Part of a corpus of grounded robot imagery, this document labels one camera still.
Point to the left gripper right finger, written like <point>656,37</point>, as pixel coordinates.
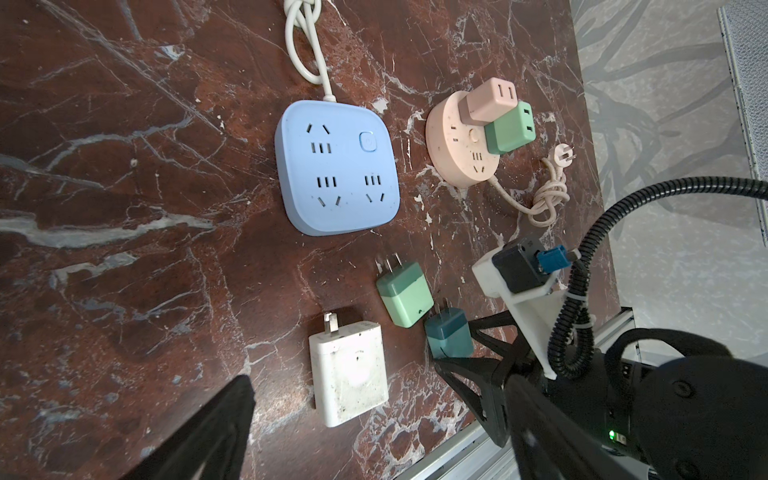
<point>549,445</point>

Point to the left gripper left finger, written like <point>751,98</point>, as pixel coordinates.
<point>211,444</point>

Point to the pink round power strip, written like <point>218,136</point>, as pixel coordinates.
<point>457,150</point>

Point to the teal plug adapter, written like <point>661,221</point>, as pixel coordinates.
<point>448,333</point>

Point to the white wire mesh basket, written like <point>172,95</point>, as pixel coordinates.
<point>743,26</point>

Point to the blue square power strip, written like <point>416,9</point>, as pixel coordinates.
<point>336,168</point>

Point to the light green plug adapter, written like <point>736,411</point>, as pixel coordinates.
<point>404,291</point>

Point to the white plug adapter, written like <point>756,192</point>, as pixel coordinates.
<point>348,369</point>

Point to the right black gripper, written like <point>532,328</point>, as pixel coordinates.
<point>675,401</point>

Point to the pink plug adapter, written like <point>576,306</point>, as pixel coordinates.
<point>488,102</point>

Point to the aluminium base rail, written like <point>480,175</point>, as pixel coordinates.
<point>471,454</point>

